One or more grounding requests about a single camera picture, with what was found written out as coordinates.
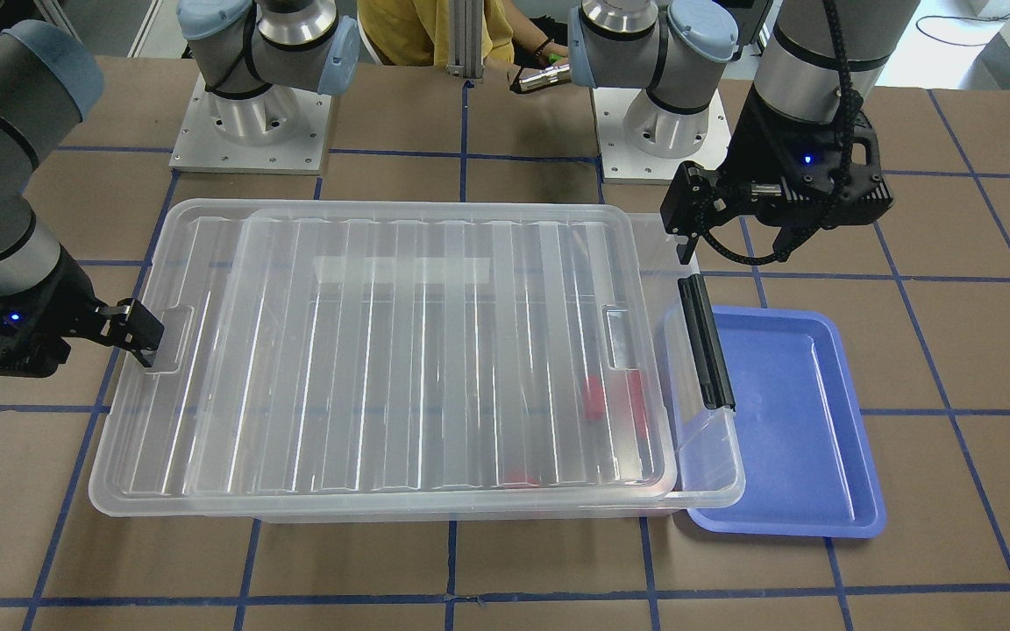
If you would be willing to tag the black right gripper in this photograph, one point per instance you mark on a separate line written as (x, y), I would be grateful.
(67, 302)

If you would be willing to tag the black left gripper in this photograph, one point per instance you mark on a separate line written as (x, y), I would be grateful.
(755, 158)

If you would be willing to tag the clear plastic box lid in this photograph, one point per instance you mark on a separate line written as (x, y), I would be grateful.
(143, 451)

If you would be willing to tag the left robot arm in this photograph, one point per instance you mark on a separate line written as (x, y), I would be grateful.
(819, 53)

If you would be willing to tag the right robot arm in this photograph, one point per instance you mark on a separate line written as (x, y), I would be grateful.
(251, 54)

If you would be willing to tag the red block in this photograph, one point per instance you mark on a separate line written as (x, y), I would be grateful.
(638, 407)
(594, 399)
(520, 479)

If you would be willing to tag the clear plastic storage box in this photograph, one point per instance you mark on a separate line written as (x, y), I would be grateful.
(440, 362)

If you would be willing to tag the blue plastic tray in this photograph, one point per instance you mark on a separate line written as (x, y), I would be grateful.
(792, 458)

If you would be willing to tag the person in yellow shirt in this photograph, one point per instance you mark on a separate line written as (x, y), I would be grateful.
(417, 34)

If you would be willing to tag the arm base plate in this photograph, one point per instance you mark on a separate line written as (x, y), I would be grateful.
(283, 131)
(643, 144)

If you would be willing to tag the black box latch handle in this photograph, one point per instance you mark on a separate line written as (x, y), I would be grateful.
(708, 356)

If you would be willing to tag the aluminium frame post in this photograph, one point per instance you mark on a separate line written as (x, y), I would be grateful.
(465, 59)

